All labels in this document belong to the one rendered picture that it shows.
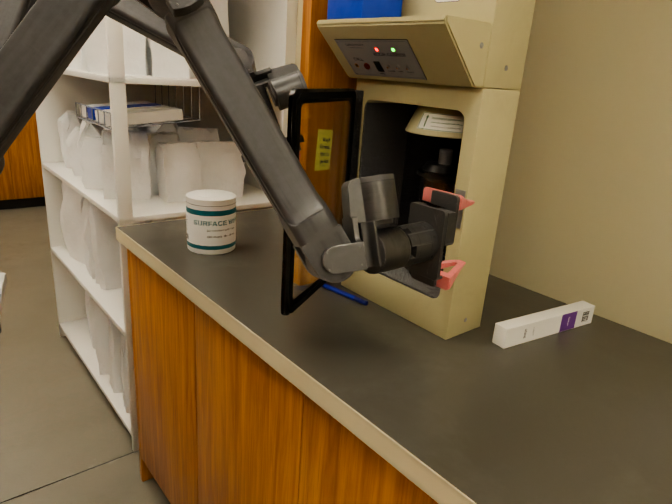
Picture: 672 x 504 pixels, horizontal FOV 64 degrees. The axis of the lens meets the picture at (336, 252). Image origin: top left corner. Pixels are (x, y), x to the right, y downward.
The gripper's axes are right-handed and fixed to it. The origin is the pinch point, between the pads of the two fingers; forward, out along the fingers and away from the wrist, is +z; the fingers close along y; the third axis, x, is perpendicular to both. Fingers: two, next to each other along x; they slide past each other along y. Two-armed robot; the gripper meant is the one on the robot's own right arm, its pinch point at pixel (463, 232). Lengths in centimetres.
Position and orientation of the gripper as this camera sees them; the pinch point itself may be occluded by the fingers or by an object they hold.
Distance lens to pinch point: 83.9
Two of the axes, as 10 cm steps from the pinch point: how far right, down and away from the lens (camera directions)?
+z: 7.7, -1.6, 6.2
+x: -6.3, -2.9, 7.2
